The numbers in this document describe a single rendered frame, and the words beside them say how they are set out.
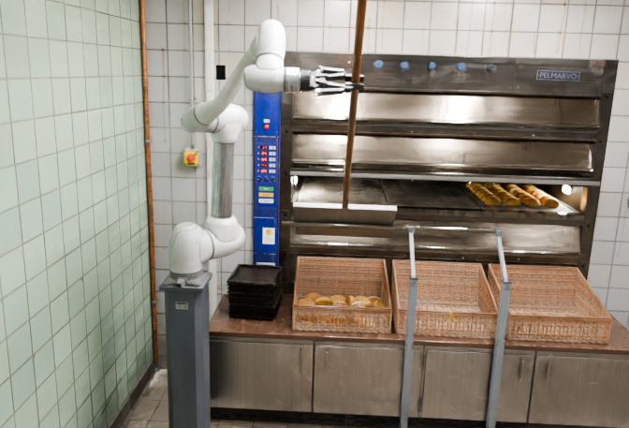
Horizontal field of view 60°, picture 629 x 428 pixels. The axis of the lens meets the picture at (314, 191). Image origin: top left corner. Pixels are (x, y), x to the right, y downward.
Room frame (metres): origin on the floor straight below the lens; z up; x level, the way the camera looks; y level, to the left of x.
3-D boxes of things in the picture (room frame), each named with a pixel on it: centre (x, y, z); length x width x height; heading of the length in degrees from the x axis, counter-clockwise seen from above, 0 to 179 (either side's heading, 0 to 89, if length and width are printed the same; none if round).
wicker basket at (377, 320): (3.05, -0.17, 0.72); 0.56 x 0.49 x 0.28; 89
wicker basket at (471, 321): (3.02, -0.76, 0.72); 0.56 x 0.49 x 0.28; 87
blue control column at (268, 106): (4.26, 0.26, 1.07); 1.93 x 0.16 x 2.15; 178
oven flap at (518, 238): (3.29, -0.75, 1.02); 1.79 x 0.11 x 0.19; 88
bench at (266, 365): (3.01, -0.63, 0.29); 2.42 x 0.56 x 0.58; 88
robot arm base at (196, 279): (2.47, 0.61, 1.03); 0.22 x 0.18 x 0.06; 178
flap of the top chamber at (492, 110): (3.29, -0.75, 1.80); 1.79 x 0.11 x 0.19; 88
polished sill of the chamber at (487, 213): (3.31, -0.75, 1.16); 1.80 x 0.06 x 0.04; 88
